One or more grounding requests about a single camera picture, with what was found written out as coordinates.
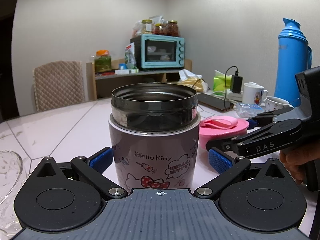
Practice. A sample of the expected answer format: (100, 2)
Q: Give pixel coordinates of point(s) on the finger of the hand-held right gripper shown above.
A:
(262, 120)
(265, 142)

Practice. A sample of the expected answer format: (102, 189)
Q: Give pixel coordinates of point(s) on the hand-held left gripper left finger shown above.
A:
(101, 160)

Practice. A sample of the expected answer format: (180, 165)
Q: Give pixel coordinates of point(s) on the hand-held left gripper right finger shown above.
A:
(220, 162)

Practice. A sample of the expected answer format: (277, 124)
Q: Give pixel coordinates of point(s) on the pink printed insulated bottle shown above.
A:
(152, 145)

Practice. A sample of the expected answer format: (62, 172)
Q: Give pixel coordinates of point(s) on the person's right hand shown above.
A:
(295, 160)

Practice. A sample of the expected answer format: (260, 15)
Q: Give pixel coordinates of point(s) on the blue and white packet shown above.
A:
(250, 110)

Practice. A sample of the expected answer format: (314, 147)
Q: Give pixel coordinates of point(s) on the white patterned cup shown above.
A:
(276, 103)

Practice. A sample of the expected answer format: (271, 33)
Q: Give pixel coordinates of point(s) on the white mug with figure print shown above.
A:
(252, 93)

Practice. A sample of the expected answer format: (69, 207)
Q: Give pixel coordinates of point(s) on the white power strip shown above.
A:
(236, 96)

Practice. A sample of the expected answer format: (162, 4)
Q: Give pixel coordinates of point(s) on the blue thermos flask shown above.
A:
(291, 67)

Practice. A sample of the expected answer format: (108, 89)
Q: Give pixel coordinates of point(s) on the black power adapter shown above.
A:
(236, 83)

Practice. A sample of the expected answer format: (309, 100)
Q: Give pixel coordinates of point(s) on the green tissue pack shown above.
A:
(221, 81)

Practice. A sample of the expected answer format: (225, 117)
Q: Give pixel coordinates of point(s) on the wooden shelf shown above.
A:
(105, 87)

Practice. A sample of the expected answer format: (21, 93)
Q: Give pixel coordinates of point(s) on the bag of bread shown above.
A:
(192, 81)

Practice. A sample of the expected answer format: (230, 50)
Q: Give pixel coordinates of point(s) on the quilted chair back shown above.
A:
(58, 85)

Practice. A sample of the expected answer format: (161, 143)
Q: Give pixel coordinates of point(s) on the small white and blue box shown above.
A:
(127, 69)

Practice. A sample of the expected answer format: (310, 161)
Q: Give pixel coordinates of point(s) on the green jar with orange lid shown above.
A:
(103, 62)

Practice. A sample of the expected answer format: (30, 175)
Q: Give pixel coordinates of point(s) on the green and white packet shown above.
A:
(130, 57)

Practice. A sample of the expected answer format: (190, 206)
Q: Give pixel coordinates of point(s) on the teal toaster oven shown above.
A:
(160, 52)

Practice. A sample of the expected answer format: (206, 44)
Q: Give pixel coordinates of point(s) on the tall red pickle jar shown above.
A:
(173, 29)

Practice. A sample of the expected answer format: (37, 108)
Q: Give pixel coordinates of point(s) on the small red pickle jar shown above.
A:
(160, 30)

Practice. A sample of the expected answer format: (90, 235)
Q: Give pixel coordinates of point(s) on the glass jar with yellow lid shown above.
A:
(146, 27)

